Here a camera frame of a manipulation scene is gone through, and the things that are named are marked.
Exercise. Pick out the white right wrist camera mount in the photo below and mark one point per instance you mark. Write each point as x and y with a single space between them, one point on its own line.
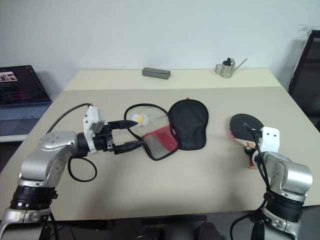
270 140

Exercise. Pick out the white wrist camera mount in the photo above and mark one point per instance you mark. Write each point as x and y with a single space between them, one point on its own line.
91 117
270 140

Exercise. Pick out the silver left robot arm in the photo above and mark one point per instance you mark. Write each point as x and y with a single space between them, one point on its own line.
35 160

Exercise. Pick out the open laptop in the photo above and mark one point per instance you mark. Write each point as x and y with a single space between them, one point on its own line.
22 100

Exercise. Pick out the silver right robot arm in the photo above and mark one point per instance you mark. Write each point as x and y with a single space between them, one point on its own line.
292 180

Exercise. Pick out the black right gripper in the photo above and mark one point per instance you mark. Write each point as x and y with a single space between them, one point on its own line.
257 140

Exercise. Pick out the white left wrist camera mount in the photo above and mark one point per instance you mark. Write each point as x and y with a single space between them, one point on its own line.
91 117

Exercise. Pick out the black table frame bar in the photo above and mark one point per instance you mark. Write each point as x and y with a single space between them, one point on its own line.
175 219
85 225

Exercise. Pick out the grey rectangular box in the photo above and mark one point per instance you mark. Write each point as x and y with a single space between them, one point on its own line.
156 73

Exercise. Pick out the black chair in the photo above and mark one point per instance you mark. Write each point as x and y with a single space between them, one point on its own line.
307 82

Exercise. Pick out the black table tennis paddle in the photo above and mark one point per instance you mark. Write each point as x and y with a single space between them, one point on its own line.
243 125

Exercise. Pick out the black red paddle case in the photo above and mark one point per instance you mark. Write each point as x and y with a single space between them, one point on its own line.
190 125

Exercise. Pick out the white side table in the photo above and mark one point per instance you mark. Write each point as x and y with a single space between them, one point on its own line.
11 138

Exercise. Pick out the small metal watering can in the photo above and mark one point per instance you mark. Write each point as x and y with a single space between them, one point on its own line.
227 70

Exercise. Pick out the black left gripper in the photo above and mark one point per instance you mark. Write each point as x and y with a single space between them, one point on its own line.
105 140

